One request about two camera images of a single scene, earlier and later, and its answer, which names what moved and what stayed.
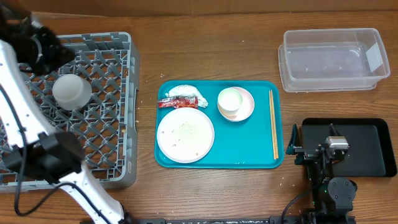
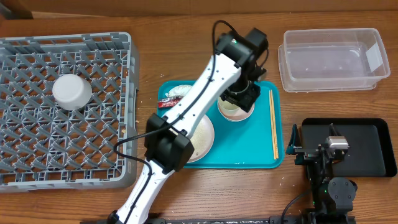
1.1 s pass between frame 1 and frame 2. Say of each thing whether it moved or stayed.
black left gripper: moved
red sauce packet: stayed
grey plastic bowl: stayed
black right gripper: stayed
